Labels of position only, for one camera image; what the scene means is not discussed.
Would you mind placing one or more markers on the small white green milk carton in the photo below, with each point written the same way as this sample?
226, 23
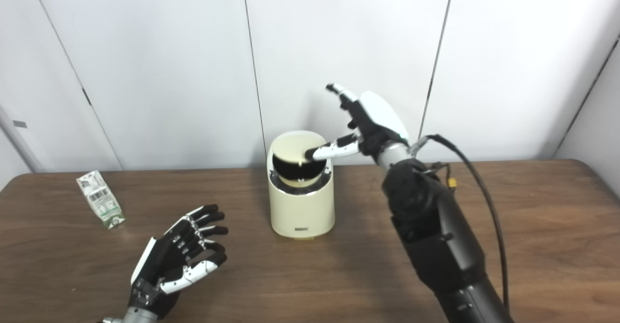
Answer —
100, 198

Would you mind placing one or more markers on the small grey wall tape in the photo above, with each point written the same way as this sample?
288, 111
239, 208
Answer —
20, 124

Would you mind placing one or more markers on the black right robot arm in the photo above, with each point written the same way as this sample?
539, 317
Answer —
436, 231

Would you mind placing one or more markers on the round cream bin lid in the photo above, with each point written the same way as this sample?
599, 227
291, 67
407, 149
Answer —
295, 146

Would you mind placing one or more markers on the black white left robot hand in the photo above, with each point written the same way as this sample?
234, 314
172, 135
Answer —
162, 260

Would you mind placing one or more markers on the cream-colored desktop trash bin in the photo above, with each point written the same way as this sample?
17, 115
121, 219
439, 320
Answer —
300, 211

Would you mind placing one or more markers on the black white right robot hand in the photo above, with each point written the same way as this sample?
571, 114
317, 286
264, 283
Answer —
375, 119

